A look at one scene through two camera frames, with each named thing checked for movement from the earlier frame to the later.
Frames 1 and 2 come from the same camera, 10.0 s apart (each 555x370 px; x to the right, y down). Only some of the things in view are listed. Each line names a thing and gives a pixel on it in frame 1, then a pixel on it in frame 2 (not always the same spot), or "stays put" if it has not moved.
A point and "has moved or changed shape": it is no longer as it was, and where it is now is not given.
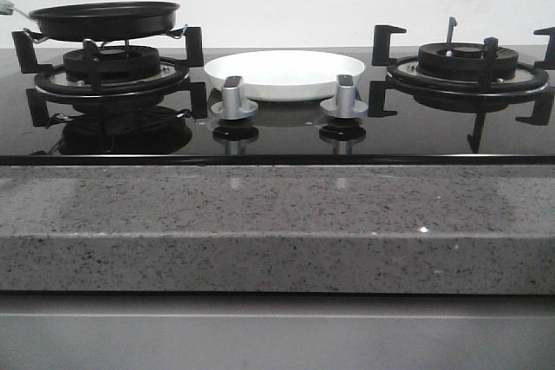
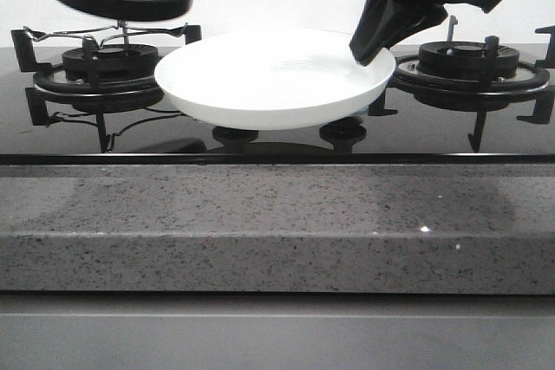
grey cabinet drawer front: [277, 332] stays put
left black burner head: [113, 63] stays put
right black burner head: [462, 61] stays put
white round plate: [286, 75] has moved or changed shape
